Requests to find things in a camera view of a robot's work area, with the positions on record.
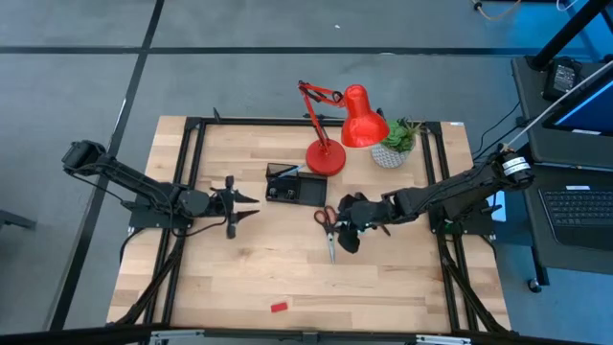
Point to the monitor with blue screen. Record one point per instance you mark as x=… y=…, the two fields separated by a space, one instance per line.
x=594 y=112

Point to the black aluminium table frame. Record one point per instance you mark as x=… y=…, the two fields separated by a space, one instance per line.
x=249 y=121

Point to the black stand pole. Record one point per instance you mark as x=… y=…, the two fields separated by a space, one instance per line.
x=570 y=31

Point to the succulent in white patterned pot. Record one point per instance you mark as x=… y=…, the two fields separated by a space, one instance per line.
x=390 y=155

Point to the blue pencil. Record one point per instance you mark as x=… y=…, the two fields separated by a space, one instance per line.
x=292 y=171

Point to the black laptop keyboard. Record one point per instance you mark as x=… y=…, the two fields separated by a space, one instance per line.
x=579 y=211

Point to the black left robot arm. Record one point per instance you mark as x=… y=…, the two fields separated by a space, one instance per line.
x=143 y=184

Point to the black power adapter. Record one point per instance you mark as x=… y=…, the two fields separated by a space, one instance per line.
x=564 y=78

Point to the red eraser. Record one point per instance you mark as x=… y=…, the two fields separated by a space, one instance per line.
x=279 y=307

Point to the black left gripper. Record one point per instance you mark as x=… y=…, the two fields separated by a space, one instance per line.
x=225 y=206

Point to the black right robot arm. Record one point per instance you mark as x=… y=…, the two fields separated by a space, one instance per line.
x=445 y=189

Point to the black equipment cart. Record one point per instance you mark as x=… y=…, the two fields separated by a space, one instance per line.
x=565 y=261

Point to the red desk lamp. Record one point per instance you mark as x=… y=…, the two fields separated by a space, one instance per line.
x=364 y=124

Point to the black mesh desk organizer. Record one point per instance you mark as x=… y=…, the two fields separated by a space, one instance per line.
x=313 y=191

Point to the dark grey chair leg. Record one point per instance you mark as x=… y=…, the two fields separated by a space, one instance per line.
x=14 y=220

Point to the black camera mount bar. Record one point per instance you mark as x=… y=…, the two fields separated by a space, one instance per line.
x=306 y=338

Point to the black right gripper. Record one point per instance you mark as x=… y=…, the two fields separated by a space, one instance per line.
x=366 y=213

